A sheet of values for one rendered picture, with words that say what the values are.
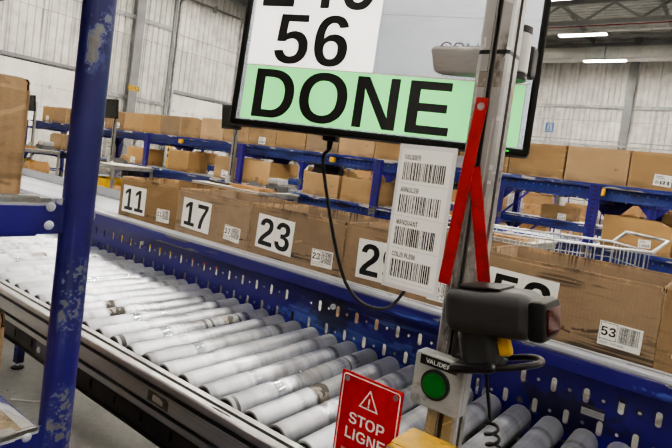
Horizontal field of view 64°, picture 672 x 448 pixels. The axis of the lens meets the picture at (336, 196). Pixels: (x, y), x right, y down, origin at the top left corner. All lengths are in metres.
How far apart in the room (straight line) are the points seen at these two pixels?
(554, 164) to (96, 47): 5.66
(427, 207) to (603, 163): 5.21
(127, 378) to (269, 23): 0.77
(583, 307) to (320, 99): 0.73
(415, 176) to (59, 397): 0.47
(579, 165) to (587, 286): 4.69
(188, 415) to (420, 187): 0.63
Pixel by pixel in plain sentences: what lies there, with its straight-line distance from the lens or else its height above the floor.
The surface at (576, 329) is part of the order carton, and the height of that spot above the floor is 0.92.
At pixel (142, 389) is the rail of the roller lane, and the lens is 1.21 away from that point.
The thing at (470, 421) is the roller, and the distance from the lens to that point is 1.17.
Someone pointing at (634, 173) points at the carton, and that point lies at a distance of 5.84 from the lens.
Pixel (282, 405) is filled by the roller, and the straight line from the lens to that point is 1.08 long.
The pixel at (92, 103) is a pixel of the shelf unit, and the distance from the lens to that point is 0.51.
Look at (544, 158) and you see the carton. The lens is 6.03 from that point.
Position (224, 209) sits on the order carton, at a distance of 1.88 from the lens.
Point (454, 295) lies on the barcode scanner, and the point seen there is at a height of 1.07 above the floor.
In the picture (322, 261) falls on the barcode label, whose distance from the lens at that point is 1.59.
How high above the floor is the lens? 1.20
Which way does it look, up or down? 3 degrees down
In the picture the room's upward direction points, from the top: 8 degrees clockwise
